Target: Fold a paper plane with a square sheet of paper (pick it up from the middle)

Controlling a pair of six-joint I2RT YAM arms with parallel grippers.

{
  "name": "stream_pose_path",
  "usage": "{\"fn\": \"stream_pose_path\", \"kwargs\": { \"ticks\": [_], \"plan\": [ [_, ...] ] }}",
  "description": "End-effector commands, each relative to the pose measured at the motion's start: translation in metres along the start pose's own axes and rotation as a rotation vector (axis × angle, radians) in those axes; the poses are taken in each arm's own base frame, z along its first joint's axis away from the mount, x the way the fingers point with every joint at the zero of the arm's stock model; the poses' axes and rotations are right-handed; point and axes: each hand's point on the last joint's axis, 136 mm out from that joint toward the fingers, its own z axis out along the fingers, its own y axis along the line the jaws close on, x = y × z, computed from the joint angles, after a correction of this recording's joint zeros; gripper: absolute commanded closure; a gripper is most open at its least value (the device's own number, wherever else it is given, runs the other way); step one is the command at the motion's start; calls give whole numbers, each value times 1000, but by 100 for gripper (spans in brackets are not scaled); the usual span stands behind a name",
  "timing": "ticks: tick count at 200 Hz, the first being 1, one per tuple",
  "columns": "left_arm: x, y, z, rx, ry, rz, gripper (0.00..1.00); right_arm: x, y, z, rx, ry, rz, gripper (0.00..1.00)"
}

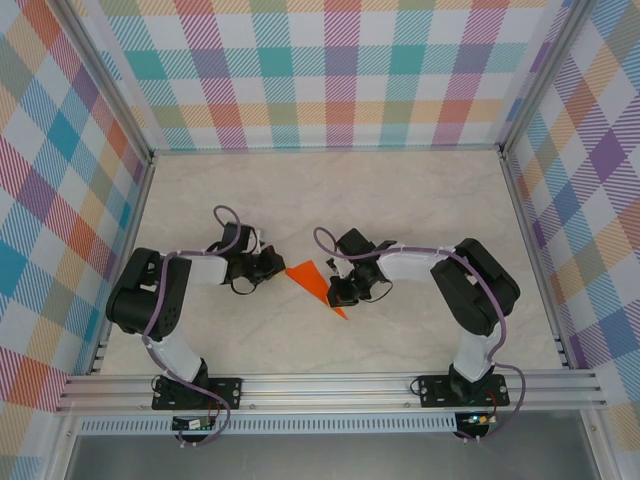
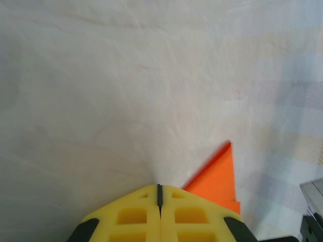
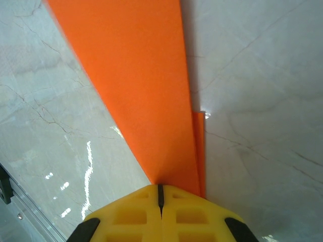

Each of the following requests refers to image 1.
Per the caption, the aluminium side rail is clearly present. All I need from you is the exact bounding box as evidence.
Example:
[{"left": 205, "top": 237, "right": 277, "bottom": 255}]
[
  {"left": 88, "top": 154, "right": 157, "bottom": 375},
  {"left": 499, "top": 153, "right": 575, "bottom": 370}
]

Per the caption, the aluminium corner post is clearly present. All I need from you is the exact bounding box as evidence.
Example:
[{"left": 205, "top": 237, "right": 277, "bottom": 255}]
[
  {"left": 47, "top": 0, "right": 156, "bottom": 164},
  {"left": 498, "top": 0, "right": 601, "bottom": 159}
]

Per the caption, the gripper black wire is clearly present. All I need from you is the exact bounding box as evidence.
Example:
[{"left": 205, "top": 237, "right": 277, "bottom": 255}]
[
  {"left": 229, "top": 277, "right": 262, "bottom": 297},
  {"left": 362, "top": 282, "right": 393, "bottom": 304}
]

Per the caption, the orange square paper sheet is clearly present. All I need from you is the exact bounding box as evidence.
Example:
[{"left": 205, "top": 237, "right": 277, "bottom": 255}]
[{"left": 284, "top": 259, "right": 350, "bottom": 321}]

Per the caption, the aluminium back rail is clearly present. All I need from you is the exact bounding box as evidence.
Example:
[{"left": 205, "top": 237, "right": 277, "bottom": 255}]
[{"left": 149, "top": 144, "right": 506, "bottom": 156}]

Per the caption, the right aluminium side rail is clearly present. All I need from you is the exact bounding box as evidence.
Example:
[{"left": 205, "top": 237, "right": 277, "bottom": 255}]
[{"left": 499, "top": 153, "right": 575, "bottom": 370}]

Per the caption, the left small circuit board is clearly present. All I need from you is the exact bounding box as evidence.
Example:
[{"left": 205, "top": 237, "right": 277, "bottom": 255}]
[{"left": 172, "top": 417, "right": 217, "bottom": 431}]

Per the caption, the right base black wire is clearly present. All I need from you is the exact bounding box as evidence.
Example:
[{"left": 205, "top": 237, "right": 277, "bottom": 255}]
[{"left": 409, "top": 372, "right": 454, "bottom": 397}]

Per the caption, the right aluminium corner post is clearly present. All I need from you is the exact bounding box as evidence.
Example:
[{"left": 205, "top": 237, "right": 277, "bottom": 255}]
[{"left": 498, "top": 0, "right": 601, "bottom": 159}]

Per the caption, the grey metal shelf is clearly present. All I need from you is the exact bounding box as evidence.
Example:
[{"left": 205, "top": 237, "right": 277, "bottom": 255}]
[{"left": 64, "top": 432, "right": 601, "bottom": 480}]

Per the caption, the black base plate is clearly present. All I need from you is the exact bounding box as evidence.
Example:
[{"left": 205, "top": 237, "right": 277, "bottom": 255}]
[
  {"left": 418, "top": 374, "right": 510, "bottom": 409},
  {"left": 152, "top": 377, "right": 244, "bottom": 411}
]

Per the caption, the right gripper black wire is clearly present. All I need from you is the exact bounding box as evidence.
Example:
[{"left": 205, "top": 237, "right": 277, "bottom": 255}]
[{"left": 362, "top": 282, "right": 393, "bottom": 304}]

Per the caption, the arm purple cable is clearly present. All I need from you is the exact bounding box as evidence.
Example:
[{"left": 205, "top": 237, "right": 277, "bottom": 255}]
[
  {"left": 312, "top": 226, "right": 526, "bottom": 444},
  {"left": 141, "top": 204, "right": 259, "bottom": 449}
]

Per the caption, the slotted grey cable duct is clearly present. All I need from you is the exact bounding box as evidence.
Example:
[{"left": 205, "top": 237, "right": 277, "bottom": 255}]
[{"left": 78, "top": 412, "right": 459, "bottom": 435}]

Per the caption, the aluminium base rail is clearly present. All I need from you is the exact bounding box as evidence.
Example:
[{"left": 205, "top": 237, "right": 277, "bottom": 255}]
[{"left": 54, "top": 369, "right": 609, "bottom": 414}]

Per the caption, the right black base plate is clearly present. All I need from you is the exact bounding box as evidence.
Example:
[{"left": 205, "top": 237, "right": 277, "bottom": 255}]
[{"left": 418, "top": 374, "right": 510, "bottom": 409}]

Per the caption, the left gripper black wire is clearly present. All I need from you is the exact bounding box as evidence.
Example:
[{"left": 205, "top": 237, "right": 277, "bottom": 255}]
[{"left": 229, "top": 277, "right": 262, "bottom": 297}]

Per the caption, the left aluminium side rail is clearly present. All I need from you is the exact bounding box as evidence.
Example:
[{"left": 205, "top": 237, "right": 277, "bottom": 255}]
[{"left": 88, "top": 154, "right": 157, "bottom": 375}]

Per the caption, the left aluminium corner post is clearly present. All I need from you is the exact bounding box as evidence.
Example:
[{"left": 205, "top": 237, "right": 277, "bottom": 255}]
[{"left": 47, "top": 0, "right": 156, "bottom": 164}]

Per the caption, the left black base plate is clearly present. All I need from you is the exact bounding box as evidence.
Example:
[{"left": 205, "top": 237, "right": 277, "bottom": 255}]
[{"left": 152, "top": 377, "right": 244, "bottom": 411}]

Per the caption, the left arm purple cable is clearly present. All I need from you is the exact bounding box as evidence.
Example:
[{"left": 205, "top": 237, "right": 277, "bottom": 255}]
[{"left": 141, "top": 204, "right": 259, "bottom": 449}]

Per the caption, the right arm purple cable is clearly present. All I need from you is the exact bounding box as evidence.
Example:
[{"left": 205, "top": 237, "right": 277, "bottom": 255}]
[{"left": 312, "top": 226, "right": 526, "bottom": 444}]

